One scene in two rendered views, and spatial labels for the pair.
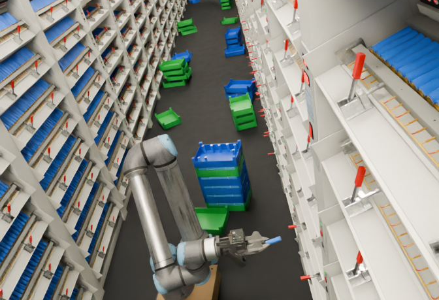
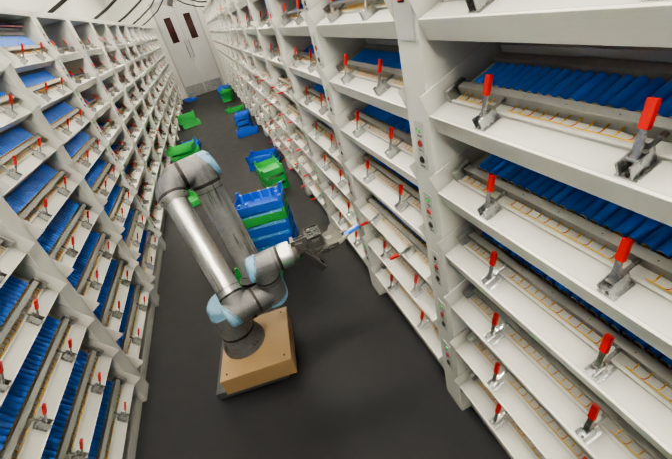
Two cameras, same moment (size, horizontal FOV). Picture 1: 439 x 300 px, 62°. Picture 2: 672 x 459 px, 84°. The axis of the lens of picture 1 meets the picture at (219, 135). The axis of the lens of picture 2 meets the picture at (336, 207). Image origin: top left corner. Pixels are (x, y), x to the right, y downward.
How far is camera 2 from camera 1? 0.50 m
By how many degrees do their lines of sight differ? 16
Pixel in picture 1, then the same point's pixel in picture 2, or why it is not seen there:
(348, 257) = (466, 119)
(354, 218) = (484, 10)
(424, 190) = not seen: outside the picture
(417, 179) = not seen: outside the picture
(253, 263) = (323, 301)
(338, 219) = (440, 105)
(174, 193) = (225, 217)
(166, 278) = (236, 303)
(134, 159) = (169, 180)
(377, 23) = not seen: outside the picture
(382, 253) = not seen: outside the picture
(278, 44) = (318, 13)
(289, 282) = (366, 306)
